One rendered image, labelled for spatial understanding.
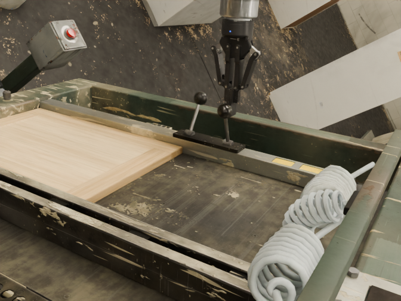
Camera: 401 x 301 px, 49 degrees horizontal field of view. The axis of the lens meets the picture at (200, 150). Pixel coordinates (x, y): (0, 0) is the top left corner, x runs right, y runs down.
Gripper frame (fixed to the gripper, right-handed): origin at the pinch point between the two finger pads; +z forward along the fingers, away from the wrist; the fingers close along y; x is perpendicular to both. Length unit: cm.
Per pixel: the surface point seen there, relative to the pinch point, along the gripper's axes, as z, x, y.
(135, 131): 13.6, 2.5, 28.8
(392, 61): 39, -349, 5
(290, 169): 12.9, 2.5, -18.2
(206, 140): 11.4, 1.1, 6.1
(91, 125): 14.5, 5.1, 43.6
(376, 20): 39, -791, 99
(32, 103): 12, 5, 69
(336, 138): 11.5, -23.2, -22.5
